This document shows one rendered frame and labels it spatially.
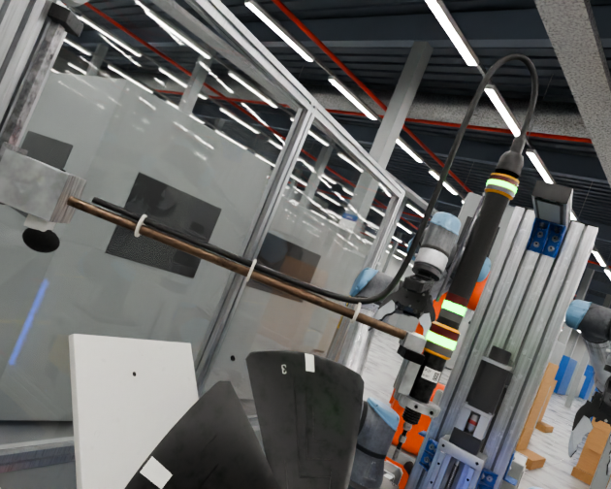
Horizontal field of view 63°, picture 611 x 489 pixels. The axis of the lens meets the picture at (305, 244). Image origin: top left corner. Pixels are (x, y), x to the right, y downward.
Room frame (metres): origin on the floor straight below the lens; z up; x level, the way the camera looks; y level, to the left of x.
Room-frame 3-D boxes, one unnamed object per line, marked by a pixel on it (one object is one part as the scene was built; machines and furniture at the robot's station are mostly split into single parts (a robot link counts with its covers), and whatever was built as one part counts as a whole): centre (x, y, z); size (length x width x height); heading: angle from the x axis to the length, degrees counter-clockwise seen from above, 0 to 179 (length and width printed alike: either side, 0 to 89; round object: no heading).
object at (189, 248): (0.73, 0.06, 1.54); 0.54 x 0.01 x 0.01; 93
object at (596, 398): (1.07, -0.73, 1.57); 0.09 x 0.08 x 0.12; 148
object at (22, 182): (0.71, 0.38, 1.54); 0.10 x 0.07 x 0.08; 93
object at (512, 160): (0.75, -0.24, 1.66); 0.04 x 0.04 x 0.46
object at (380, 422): (1.59, -0.42, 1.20); 0.13 x 0.12 x 0.14; 94
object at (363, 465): (1.59, -0.42, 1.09); 0.15 x 0.15 x 0.10
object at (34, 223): (0.71, 0.35, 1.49); 0.05 x 0.04 x 0.05; 93
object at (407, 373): (0.75, -0.23, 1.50); 0.09 x 0.07 x 0.10; 93
